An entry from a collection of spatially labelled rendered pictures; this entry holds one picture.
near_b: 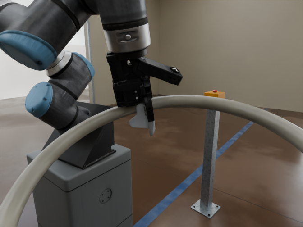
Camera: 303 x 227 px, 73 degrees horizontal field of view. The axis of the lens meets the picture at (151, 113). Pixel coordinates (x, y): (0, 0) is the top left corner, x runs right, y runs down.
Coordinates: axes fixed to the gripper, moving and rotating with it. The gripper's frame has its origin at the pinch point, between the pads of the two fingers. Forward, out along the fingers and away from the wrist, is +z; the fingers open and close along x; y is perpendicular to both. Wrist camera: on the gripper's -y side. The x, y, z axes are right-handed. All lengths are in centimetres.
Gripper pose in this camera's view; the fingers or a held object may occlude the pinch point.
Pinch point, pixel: (152, 124)
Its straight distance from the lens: 54.0
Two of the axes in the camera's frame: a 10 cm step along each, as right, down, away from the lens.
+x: 1.3, 5.1, -8.5
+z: 1.3, 8.4, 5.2
